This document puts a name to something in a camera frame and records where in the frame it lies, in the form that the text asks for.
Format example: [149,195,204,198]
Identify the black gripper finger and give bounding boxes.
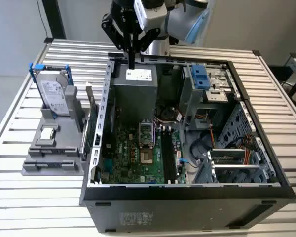
[101,13,133,70]
[132,27,162,70]

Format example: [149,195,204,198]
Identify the dark RAM stick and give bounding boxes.
[27,161,75,168]
[34,147,76,153]

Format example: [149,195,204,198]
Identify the black RAM slot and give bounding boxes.
[167,126,179,184]
[161,126,172,184]

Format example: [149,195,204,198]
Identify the grey power supply unit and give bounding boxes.
[112,63,159,124]

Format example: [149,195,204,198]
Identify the blue drive bay latch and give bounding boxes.
[191,64,211,90]

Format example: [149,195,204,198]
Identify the round CPU fan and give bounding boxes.
[160,106,178,120]

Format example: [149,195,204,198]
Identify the hard disk in blue carrier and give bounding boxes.
[28,63,75,121]

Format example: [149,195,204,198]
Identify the metal socket cover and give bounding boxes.
[139,119,155,148]

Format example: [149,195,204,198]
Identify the thin locking lever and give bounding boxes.
[151,122,157,147]

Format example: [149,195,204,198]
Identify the green graphics card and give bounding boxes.
[80,82,101,160]

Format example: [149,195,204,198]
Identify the grey parts rack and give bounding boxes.
[21,85,92,176]

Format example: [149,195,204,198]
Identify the CPU socket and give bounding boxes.
[140,147,155,165]

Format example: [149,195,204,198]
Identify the grey disk bay cage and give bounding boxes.
[194,101,278,185]

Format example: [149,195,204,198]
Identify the silver CPU chip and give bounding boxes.
[40,128,56,140]

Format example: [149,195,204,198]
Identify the green motherboard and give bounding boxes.
[100,123,188,185]

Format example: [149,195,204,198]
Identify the black PC case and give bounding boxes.
[78,52,296,234]

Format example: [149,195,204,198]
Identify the white silver wrist camera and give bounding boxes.
[133,0,169,31]

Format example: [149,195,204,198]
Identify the black upright post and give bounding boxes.
[48,0,67,40]

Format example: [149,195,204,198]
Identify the thin black wall cable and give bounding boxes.
[37,0,50,38]

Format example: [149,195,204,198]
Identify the white purple wire bundle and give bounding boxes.
[153,115,180,124]

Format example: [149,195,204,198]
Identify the black looped cables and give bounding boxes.
[189,137,209,165]

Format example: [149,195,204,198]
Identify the single orange wire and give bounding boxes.
[209,124,215,150]

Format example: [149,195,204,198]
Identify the orange yellow wire bundle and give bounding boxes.
[241,134,259,165]

